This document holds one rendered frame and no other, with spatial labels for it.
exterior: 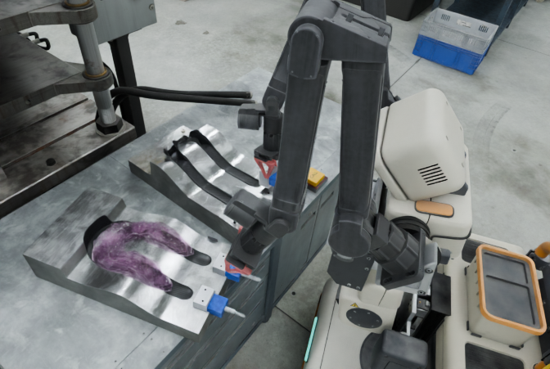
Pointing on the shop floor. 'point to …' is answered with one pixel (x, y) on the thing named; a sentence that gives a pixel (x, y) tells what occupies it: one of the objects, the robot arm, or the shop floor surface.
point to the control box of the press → (119, 15)
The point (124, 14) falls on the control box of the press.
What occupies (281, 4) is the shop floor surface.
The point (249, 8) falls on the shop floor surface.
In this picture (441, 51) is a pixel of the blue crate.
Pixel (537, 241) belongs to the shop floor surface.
